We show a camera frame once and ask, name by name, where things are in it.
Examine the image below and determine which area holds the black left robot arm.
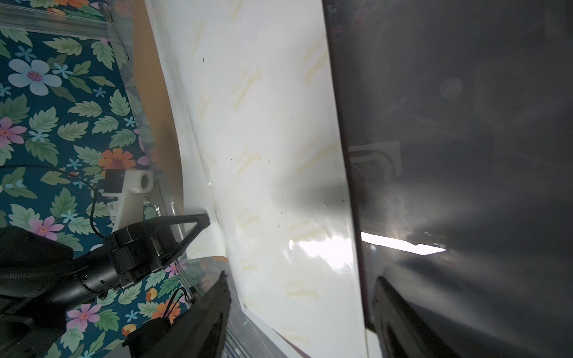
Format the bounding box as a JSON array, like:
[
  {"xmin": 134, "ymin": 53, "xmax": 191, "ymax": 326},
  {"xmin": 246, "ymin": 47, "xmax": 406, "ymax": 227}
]
[{"xmin": 1, "ymin": 213, "xmax": 210, "ymax": 357}]

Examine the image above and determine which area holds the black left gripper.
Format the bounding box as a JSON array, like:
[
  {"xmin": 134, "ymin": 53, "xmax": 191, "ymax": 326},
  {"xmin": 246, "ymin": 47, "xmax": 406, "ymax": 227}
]
[{"xmin": 104, "ymin": 213, "xmax": 210, "ymax": 286}]

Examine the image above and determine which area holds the brown backing board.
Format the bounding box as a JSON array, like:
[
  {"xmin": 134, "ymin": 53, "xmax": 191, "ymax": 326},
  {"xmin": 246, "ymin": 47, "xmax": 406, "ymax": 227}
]
[{"xmin": 133, "ymin": 1, "xmax": 184, "ymax": 213}]

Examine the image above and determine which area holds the clear acrylic sheet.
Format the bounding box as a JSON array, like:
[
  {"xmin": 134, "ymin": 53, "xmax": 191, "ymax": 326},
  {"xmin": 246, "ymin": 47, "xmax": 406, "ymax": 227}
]
[{"xmin": 323, "ymin": 1, "xmax": 572, "ymax": 357}]

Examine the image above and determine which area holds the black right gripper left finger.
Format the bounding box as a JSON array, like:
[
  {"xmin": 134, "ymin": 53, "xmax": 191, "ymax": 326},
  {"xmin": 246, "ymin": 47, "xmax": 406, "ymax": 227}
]
[{"xmin": 122, "ymin": 272, "xmax": 231, "ymax": 358}]

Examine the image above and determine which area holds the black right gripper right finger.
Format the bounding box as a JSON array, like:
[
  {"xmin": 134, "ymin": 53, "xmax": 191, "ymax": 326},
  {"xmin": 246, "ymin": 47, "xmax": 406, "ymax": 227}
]
[{"xmin": 372, "ymin": 277, "xmax": 457, "ymax": 358}]

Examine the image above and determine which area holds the red printed photo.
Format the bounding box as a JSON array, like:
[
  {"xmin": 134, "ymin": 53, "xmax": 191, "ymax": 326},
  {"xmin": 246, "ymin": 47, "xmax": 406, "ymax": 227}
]
[{"xmin": 146, "ymin": 1, "xmax": 369, "ymax": 357}]

